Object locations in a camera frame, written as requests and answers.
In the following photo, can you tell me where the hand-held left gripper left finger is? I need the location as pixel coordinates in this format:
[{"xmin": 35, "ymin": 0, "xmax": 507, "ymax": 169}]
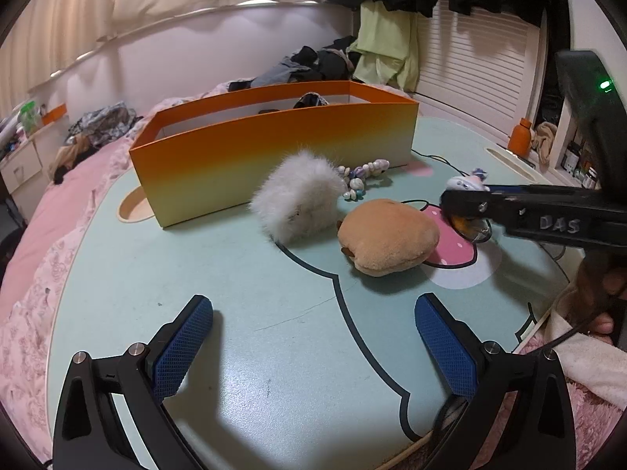
[{"xmin": 51, "ymin": 295, "xmax": 215, "ymax": 470}]

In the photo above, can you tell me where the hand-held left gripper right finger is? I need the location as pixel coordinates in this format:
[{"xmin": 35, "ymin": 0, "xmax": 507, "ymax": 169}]
[{"xmin": 414, "ymin": 292, "xmax": 578, "ymax": 470}]

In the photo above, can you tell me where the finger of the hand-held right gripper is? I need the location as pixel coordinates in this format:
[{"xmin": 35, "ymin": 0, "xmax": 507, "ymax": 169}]
[
  {"xmin": 440, "ymin": 187, "xmax": 516, "ymax": 232},
  {"xmin": 482, "ymin": 184, "xmax": 606, "ymax": 207}
]

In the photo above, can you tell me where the small white plush keychain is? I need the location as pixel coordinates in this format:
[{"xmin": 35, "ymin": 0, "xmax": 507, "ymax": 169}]
[{"xmin": 445, "ymin": 168, "xmax": 491, "ymax": 193}]

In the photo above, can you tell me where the black patterned scrunchie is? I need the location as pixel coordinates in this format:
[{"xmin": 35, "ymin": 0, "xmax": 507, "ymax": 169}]
[{"xmin": 293, "ymin": 91, "xmax": 330, "ymax": 109}]

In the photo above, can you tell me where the orange cardboard box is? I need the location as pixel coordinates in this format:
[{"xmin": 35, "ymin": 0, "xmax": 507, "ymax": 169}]
[{"xmin": 129, "ymin": 81, "xmax": 420, "ymax": 229}]

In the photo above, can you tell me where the person's right hand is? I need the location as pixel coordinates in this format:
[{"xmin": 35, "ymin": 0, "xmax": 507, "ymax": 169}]
[{"xmin": 575, "ymin": 257, "xmax": 627, "ymax": 338}]

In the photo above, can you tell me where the orange round item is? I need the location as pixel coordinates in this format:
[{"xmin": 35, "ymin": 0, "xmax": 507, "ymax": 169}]
[{"xmin": 451, "ymin": 215, "xmax": 491, "ymax": 244}]

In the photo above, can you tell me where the row of small bottles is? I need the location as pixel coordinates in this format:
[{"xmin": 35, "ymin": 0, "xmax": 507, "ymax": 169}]
[{"xmin": 560, "ymin": 139, "xmax": 601, "ymax": 190}]

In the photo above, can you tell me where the beige cloth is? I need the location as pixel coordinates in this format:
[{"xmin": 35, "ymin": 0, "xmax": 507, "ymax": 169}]
[{"xmin": 531, "ymin": 121, "xmax": 560, "ymax": 165}]

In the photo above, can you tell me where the orange water bottle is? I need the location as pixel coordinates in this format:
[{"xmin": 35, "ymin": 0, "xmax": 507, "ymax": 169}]
[{"xmin": 507, "ymin": 117, "xmax": 534, "ymax": 154}]

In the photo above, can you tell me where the brown plush toy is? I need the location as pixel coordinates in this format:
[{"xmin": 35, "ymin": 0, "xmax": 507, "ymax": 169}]
[{"xmin": 337, "ymin": 199, "xmax": 440, "ymax": 278}]

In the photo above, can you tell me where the white louvered door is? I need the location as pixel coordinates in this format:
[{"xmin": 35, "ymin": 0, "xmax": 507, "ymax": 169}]
[{"xmin": 416, "ymin": 7, "xmax": 547, "ymax": 143}]

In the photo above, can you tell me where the white fuzzy towel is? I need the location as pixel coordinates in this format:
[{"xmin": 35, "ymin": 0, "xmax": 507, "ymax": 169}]
[{"xmin": 514, "ymin": 284, "xmax": 627, "ymax": 410}]

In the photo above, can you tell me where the pink fuzzy rug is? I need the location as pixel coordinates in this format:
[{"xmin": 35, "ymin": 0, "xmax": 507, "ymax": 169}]
[{"xmin": 519, "ymin": 338, "xmax": 627, "ymax": 451}]

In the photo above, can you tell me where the white fluffy pompom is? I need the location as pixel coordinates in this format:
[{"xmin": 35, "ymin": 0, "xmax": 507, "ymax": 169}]
[{"xmin": 250, "ymin": 152, "xmax": 346, "ymax": 245}]

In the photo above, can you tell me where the pink bed sheet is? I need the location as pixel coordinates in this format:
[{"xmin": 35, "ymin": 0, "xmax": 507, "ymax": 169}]
[{"xmin": 14, "ymin": 108, "xmax": 163, "ymax": 276}]

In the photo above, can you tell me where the yellow-green garment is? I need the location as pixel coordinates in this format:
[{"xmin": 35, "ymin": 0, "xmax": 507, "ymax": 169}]
[{"xmin": 349, "ymin": 0, "xmax": 420, "ymax": 90}]

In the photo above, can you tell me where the pile of dark clothes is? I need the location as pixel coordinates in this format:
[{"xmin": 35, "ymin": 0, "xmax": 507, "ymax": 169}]
[{"xmin": 228, "ymin": 36, "xmax": 356, "ymax": 92}]

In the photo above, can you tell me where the patterned clothes pile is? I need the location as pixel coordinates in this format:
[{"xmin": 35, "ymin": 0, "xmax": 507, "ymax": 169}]
[{"xmin": 49, "ymin": 102, "xmax": 144, "ymax": 185}]

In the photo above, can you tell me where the white drawer cabinet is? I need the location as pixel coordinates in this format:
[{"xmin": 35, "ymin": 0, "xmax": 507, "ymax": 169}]
[{"xmin": 0, "ymin": 132, "xmax": 46, "ymax": 193}]

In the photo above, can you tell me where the green bottle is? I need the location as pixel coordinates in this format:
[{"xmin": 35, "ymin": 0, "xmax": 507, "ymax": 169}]
[{"xmin": 20, "ymin": 100, "xmax": 40, "ymax": 133}]

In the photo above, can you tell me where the white curved headboard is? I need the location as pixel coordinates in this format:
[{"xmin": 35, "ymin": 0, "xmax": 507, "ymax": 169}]
[{"xmin": 29, "ymin": 0, "xmax": 356, "ymax": 124}]

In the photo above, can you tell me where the black cable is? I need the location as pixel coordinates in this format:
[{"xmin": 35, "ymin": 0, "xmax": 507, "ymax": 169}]
[
  {"xmin": 512, "ymin": 274, "xmax": 613, "ymax": 354},
  {"xmin": 410, "ymin": 149, "xmax": 474, "ymax": 177}
]

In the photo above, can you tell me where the shell bead bracelet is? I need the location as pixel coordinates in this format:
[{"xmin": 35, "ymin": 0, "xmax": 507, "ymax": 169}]
[{"xmin": 340, "ymin": 159, "xmax": 391, "ymax": 202}]

